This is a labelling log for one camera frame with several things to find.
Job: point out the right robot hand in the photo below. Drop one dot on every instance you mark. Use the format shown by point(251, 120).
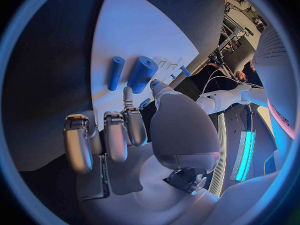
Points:
point(180, 127)

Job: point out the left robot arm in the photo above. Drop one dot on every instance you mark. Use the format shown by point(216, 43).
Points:
point(225, 96)

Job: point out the white task board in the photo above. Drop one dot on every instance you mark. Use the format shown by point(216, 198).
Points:
point(131, 31)

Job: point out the small blue plug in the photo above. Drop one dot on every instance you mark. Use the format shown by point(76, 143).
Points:
point(144, 103)

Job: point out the tiny blue peg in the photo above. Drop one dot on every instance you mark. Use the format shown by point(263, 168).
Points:
point(173, 76)

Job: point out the short blue peg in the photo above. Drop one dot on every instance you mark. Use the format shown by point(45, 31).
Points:
point(185, 71)

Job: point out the thick blue cylinder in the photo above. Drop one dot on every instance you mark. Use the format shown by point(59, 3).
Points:
point(141, 73)

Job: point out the glowing light bar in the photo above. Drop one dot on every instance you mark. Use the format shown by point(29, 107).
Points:
point(245, 157)

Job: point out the person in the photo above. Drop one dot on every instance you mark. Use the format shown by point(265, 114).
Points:
point(242, 76)

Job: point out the slim blue cylinder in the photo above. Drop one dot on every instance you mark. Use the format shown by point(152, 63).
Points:
point(115, 73)

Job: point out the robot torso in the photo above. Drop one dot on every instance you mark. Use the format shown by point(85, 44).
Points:
point(274, 82)

